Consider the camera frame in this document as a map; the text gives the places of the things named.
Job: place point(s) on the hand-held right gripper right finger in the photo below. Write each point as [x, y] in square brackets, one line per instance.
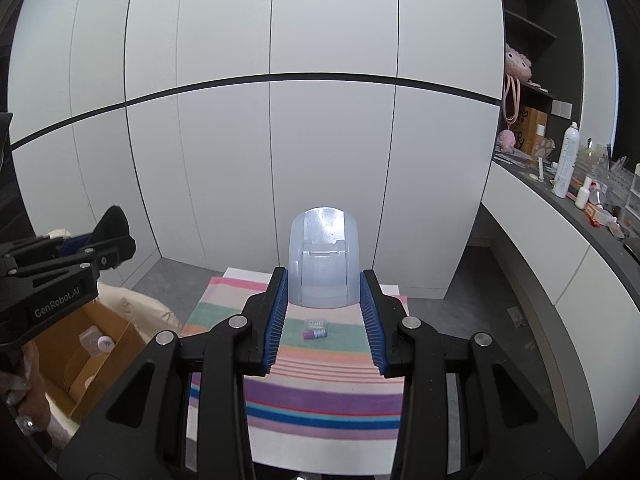
[374, 330]

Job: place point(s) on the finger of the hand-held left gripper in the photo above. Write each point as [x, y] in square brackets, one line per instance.
[75, 244]
[100, 257]

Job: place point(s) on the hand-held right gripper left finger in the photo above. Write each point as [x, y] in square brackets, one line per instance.
[275, 325]

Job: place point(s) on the brown cardboard box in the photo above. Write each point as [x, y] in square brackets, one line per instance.
[55, 355]

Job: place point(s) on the pink glass bottle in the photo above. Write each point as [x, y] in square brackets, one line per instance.
[90, 337]

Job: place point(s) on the translucent blue plastic case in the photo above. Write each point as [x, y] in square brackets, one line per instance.
[324, 260]

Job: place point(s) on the person's left hand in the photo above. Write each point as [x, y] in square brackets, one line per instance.
[32, 402]

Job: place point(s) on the purple lip balm tube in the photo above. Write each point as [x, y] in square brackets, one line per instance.
[314, 334]

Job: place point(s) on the cream padded chair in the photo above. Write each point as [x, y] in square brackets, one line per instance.
[145, 310]

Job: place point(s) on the striped table cloth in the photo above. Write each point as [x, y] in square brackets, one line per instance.
[320, 400]

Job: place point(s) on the white square table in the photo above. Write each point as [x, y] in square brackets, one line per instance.
[325, 457]

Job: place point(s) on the floor socket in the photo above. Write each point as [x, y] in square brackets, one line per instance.
[516, 317]

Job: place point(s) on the white low cabinet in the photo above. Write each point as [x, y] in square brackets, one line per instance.
[540, 240]

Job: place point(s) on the white wardrobe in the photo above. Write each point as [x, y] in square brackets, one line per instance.
[325, 135]

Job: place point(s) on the white thin tube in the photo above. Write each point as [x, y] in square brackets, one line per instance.
[541, 169]

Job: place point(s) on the small white bottle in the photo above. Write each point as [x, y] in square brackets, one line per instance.
[583, 195]

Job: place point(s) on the orange small box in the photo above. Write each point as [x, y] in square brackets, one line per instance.
[596, 212]

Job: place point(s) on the white spray bottle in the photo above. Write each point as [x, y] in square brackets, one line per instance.
[566, 160]

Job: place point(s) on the printed cardboard box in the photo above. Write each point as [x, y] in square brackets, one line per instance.
[535, 127]

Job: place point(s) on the clear acrylic organizer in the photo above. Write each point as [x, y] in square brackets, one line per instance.
[622, 175]

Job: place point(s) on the large pink plush toy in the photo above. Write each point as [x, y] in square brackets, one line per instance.
[517, 62]

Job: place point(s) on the wall socket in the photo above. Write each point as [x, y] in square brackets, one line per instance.
[562, 110]

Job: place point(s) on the dark wall shelf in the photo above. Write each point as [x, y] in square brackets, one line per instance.
[535, 20]

